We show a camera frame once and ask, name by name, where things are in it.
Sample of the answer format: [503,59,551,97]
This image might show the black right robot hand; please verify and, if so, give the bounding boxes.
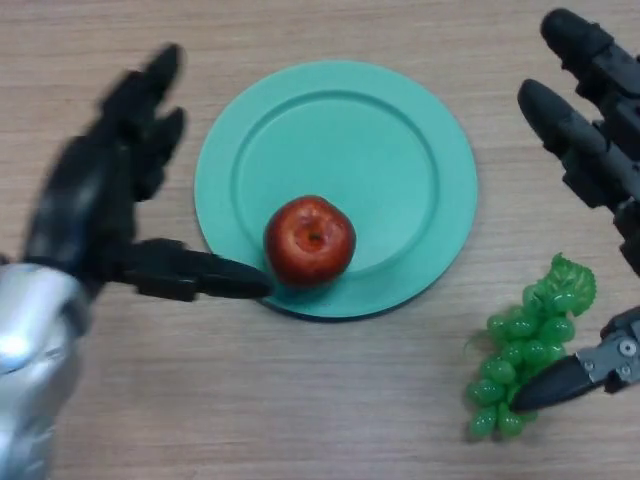
[513,8,640,415]

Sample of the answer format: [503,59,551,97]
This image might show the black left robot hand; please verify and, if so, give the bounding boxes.
[22,43,275,304]

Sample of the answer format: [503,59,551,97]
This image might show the red apple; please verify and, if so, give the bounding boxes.
[264,195,357,289]

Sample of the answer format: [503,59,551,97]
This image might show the green round plate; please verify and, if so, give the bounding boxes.
[193,59,479,321]

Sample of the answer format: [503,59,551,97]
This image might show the green grape bunch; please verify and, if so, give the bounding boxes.
[464,253,599,441]

